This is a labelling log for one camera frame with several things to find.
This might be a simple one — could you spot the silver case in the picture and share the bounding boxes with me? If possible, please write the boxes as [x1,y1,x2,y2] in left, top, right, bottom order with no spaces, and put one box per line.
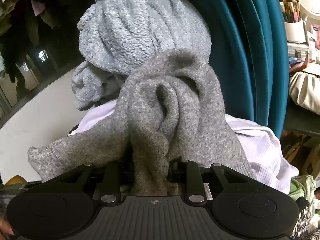
[287,42,310,64]

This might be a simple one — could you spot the lilac garment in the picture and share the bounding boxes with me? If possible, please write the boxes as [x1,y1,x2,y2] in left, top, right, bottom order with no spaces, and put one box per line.
[75,100,299,194]

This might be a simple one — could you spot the group of cosmetic bottles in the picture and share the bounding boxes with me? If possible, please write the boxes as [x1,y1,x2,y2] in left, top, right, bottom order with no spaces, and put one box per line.
[306,22,320,64]

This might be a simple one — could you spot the yellow wooden chair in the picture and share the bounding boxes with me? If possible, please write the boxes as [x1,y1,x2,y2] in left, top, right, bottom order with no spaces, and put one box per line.
[5,175,27,185]

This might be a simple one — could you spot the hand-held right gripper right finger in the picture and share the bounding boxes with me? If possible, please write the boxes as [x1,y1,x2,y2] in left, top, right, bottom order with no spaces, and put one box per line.
[169,159,253,204]

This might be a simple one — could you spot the black white patterned pants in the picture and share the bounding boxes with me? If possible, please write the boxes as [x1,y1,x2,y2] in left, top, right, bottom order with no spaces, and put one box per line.
[290,200,320,240]

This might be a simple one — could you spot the teal curtain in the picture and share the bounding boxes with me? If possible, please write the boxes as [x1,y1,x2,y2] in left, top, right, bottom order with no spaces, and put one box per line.
[175,0,290,135]

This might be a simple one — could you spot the beige bag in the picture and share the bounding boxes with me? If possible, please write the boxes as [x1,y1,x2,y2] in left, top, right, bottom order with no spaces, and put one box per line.
[289,71,320,110]

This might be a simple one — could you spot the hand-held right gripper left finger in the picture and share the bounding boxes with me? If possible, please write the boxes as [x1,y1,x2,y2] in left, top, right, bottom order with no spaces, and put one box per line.
[51,161,135,204]

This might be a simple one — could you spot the black desk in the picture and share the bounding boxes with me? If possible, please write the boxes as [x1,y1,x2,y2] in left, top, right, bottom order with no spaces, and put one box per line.
[285,105,320,137]

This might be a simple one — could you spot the grey knit sweater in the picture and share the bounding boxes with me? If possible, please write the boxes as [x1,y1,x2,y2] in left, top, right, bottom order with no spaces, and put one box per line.
[27,49,255,197]

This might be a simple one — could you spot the fluffy pale grey robe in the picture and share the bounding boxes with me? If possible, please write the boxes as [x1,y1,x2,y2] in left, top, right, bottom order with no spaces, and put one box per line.
[71,0,213,110]

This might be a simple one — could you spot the white makeup brush holder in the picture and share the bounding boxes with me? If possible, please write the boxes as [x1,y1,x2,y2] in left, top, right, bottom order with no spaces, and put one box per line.
[280,0,307,43]

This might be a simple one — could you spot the green white cloth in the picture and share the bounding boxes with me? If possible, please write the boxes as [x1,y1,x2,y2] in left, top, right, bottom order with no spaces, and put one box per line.
[287,175,318,205]

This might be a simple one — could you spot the row of hanging clothes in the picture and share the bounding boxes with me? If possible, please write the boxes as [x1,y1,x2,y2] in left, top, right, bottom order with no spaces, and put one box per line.
[0,0,75,88]

